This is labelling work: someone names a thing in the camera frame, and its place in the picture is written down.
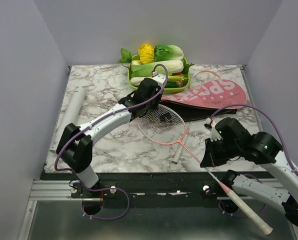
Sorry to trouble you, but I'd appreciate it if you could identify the purple cable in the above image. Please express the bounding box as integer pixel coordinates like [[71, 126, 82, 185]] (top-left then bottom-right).
[[205, 104, 298, 218], [54, 64, 168, 221]]

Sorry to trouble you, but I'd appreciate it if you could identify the dark green lettuce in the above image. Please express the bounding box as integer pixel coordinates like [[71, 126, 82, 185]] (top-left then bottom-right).
[[154, 45, 184, 62]]

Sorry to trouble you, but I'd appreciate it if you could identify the pink racket bag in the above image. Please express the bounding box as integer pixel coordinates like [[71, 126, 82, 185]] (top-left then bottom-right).
[[160, 79, 247, 122]]

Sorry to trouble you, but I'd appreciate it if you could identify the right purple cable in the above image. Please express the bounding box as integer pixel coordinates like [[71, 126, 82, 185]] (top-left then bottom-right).
[[205, 104, 298, 218]]

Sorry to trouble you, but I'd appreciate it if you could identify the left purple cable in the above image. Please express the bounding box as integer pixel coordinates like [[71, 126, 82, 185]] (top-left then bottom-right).
[[54, 64, 168, 221]]

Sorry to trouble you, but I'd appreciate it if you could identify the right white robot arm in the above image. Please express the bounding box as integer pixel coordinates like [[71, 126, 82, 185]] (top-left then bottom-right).
[[200, 117, 298, 227]]

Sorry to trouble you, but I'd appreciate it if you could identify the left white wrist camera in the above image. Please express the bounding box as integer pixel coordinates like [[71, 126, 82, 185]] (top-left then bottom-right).
[[152, 71, 168, 89]]

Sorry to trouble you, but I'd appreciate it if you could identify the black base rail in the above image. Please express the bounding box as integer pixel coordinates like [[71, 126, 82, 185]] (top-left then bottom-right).
[[39, 171, 269, 209]]

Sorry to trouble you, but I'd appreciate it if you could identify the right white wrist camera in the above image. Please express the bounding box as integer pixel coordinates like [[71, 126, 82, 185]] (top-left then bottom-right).
[[204, 118, 222, 142]]

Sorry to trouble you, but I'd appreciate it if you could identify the green vegetable basket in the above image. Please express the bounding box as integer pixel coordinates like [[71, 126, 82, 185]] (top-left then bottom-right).
[[128, 55, 194, 95]]

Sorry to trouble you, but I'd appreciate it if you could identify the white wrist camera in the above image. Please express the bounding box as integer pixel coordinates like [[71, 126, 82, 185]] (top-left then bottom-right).
[[204, 118, 222, 142], [152, 71, 168, 89]]

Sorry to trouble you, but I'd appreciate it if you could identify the yellow leafy vegetable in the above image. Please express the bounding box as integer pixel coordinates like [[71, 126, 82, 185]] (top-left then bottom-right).
[[138, 43, 154, 64]]

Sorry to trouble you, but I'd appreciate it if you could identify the white green napa cabbage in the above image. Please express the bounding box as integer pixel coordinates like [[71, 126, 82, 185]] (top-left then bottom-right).
[[130, 60, 184, 78]]

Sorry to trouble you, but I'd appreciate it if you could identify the white green celery stalk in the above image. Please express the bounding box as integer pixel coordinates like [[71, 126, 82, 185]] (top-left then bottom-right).
[[130, 75, 188, 88]]

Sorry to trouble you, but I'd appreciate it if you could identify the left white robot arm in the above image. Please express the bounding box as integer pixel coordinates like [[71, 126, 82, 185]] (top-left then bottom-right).
[[56, 73, 167, 189]]

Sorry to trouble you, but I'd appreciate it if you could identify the white shuttlecock tube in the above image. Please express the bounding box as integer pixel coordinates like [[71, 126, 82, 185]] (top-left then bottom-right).
[[49, 86, 87, 154]]

